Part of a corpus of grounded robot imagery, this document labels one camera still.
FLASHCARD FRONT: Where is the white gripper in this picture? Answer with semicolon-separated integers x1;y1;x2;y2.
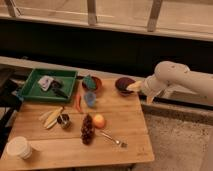
127;75;167;104

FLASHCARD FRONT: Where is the yellow banana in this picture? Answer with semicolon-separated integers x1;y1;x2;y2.
39;107;63;129

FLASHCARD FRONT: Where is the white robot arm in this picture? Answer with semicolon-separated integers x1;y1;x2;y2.
127;61;213;104

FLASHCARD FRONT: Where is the blue plastic cup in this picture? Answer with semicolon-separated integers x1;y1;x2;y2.
84;91;96;107

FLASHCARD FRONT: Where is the dark maroon bowl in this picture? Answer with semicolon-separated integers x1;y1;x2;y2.
115;77;134;95

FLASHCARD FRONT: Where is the wooden board tabletop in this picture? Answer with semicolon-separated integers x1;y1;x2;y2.
0;79;154;171

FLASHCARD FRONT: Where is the red bowl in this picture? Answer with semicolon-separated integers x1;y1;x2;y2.
82;76;102;93

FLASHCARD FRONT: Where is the orange peach fruit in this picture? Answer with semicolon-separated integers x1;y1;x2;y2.
93;114;106;129

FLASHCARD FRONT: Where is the teal cloth in bowl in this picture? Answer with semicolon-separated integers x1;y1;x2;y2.
83;75;96;90

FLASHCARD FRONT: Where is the purple grape bunch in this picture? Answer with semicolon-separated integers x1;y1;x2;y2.
81;114;94;145

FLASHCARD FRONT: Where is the black tool in tray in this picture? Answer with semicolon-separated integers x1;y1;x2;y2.
51;81;67;98

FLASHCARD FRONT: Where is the white cloth in tray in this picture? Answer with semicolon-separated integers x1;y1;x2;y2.
38;75;54;91

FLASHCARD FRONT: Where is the green plastic tray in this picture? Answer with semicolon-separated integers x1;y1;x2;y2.
20;68;78;103

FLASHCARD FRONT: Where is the white cylindrical container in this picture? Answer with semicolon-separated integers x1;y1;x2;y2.
6;136;32;159

